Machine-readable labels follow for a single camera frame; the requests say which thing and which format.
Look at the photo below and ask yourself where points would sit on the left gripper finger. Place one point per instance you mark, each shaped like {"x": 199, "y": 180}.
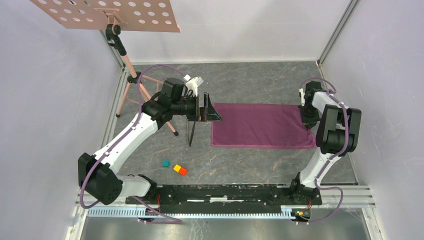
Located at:
{"x": 210, "y": 114}
{"x": 206, "y": 102}

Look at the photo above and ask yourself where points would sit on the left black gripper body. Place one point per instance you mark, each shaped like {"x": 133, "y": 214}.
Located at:
{"x": 193, "y": 113}

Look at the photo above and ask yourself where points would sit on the purple cloth napkin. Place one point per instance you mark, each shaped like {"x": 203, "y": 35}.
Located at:
{"x": 258, "y": 125}

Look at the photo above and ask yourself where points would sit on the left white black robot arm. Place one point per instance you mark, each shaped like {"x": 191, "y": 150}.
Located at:
{"x": 97, "y": 172}

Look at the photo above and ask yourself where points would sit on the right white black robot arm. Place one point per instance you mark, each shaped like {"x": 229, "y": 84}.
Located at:
{"x": 337, "y": 134}

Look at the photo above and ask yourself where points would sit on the silver fork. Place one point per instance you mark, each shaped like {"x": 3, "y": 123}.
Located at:
{"x": 188, "y": 133}

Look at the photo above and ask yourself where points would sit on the yellow cube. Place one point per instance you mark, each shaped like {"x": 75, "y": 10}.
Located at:
{"x": 177, "y": 168}

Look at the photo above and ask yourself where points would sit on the teal cube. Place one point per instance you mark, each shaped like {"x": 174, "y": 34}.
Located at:
{"x": 166, "y": 164}

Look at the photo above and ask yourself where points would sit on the orange cube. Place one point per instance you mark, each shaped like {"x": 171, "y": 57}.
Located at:
{"x": 183, "y": 171}

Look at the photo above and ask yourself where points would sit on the pink music stand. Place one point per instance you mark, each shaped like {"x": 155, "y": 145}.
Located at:
{"x": 112, "y": 17}

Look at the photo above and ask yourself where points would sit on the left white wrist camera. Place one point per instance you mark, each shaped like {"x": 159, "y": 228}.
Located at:
{"x": 193, "y": 83}

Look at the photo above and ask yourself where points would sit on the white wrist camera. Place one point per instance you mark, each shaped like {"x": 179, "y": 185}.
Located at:
{"x": 302, "y": 96}
{"x": 193, "y": 83}

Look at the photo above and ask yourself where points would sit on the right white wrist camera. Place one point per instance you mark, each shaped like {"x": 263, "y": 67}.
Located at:
{"x": 302, "y": 96}

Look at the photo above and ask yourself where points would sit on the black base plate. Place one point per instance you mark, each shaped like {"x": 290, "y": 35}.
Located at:
{"x": 228, "y": 199}

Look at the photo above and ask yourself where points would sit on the aluminium frame rail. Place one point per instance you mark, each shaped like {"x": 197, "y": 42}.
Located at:
{"x": 351, "y": 216}

